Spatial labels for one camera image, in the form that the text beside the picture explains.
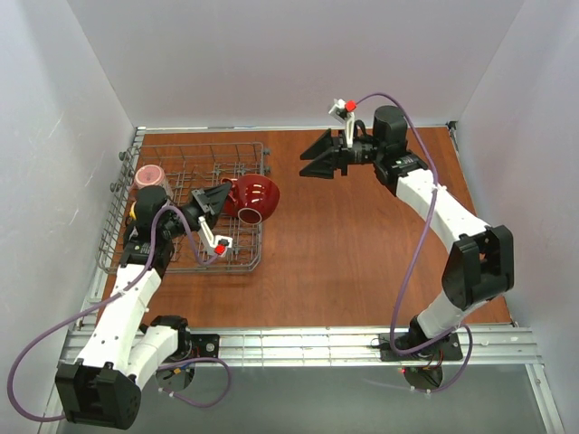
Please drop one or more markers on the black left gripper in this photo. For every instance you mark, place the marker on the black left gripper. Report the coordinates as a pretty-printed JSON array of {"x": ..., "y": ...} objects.
[{"x": 199, "y": 207}]

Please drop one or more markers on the yellow cup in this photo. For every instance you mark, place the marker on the yellow cup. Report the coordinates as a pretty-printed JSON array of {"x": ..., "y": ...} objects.
[{"x": 132, "y": 213}]

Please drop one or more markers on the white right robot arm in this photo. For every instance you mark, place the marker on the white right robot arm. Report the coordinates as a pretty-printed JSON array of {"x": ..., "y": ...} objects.
[{"x": 480, "y": 266}]

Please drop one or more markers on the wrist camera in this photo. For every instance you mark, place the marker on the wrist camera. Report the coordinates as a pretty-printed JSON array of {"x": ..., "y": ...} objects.
[
  {"x": 344, "y": 111},
  {"x": 214, "y": 245}
]

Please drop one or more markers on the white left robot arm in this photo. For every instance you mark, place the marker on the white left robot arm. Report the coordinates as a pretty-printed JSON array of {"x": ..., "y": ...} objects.
[{"x": 103, "y": 386}]

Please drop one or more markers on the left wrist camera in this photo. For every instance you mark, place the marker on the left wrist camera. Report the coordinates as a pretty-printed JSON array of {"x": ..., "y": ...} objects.
[{"x": 214, "y": 245}]

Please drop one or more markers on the grey wire dish rack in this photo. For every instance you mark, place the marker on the grey wire dish rack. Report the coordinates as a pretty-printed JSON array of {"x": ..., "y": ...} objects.
[{"x": 187, "y": 167}]

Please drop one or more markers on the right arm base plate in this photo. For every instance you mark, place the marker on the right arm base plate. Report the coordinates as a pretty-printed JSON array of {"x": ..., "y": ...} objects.
[{"x": 446, "y": 349}]

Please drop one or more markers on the red floral mug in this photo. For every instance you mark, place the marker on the red floral mug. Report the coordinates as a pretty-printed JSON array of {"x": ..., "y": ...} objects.
[{"x": 252, "y": 199}]

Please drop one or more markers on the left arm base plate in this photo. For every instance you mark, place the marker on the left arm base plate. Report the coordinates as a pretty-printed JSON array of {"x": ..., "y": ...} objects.
[{"x": 197, "y": 346}]

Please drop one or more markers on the pink ghost pattern cup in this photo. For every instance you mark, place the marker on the pink ghost pattern cup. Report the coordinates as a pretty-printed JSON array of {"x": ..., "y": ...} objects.
[{"x": 152, "y": 175}]

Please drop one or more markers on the aluminium mounting rail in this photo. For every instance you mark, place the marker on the aluminium mounting rail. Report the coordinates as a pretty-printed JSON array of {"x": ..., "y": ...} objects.
[{"x": 499, "y": 344}]

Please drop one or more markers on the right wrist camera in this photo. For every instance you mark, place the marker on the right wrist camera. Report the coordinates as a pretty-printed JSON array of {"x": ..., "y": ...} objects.
[{"x": 344, "y": 111}]

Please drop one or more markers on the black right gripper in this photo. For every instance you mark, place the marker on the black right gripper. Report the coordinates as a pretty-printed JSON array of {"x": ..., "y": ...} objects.
[{"x": 339, "y": 154}]

